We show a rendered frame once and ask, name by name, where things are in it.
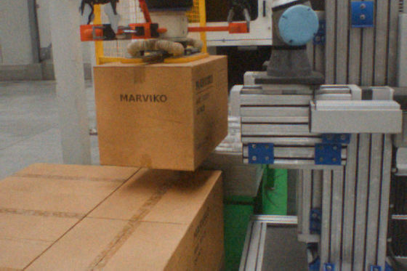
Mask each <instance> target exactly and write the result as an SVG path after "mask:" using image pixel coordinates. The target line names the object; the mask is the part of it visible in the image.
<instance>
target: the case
mask: <svg viewBox="0 0 407 271"><path fill-rule="evenodd" d="M93 74H94V92H95V102H96V111H97V140H98V150H99V160H100V165H106V166H128V167H140V168H151V169H173V170H184V171H195V170H196V169H197V168H198V167H199V166H200V165H201V164H202V162H203V161H204V160H205V159H206V158H207V157H208V156H209V155H210V154H211V153H212V152H213V150H214V149H215V148H216V147H217V146H218V145H219V144H220V143H221V142H222V141H223V140H224V139H225V138H226V136H227V135H228V88H227V55H209V57H207V58H203V59H201V60H196V61H193V62H188V63H165V62H164V60H162V59H161V60H154V61H150V62H144V63H121V61H120V62H112V63H107V64H102V65H95V66H93Z"/></svg>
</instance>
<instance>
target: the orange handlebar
mask: <svg viewBox="0 0 407 271"><path fill-rule="evenodd" d="M239 30H240V26H193V27H188V32H204V31H239ZM158 32H159V33H165V32H167V28H158ZM122 33H123V31H122V30H121V29H118V31H117V33H116V35H121V34H122ZM84 34H85V36H86V37H90V36H93V35H92V29H87V30H85V31H84ZM95 34H96V36H100V35H101V31H100V30H99V29H95Z"/></svg>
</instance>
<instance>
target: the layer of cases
mask: <svg viewBox="0 0 407 271"><path fill-rule="evenodd" d="M224 248H225V247H224V220H223V192H222V171H216V170H198V169H196V170H195V171H184V170H173V169H151V168H140V167H127V166H92V165H74V164H56V163H33V164H32V165H30V166H29V167H27V168H25V169H23V170H21V171H18V172H16V173H14V174H12V175H10V176H8V177H6V178H5V179H3V180H1V181H0V271H215V270H216V268H217V265H218V263H219V260H220V257H221V255H222V252H223V250H224Z"/></svg>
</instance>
